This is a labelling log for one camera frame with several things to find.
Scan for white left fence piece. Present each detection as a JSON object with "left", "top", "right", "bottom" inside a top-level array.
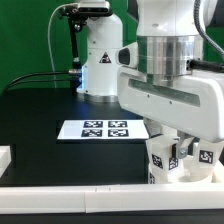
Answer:
[{"left": 0, "top": 146, "right": 11, "bottom": 178}]

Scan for white fence wall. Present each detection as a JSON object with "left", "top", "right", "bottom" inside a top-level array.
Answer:
[{"left": 0, "top": 142, "right": 224, "bottom": 214}]

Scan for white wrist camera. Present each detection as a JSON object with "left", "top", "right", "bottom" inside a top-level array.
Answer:
[{"left": 115, "top": 42, "right": 139, "bottom": 68}]

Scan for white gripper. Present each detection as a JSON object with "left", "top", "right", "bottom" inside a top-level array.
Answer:
[{"left": 118, "top": 67, "right": 224, "bottom": 159}]

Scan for white marker base plate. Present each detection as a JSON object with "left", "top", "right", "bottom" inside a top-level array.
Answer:
[{"left": 57, "top": 120, "right": 149, "bottom": 140}]

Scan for grey overhead camera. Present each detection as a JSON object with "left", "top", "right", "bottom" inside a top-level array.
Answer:
[{"left": 77, "top": 1, "right": 112, "bottom": 17}]

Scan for white round stool seat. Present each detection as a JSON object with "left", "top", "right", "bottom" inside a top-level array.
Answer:
[{"left": 148, "top": 156, "right": 212, "bottom": 184}]

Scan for black cables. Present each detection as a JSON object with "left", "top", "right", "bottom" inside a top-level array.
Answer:
[{"left": 0, "top": 70, "right": 73, "bottom": 96}]

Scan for black camera stand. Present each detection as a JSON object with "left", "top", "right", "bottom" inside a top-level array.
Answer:
[{"left": 59, "top": 6, "right": 82, "bottom": 90}]

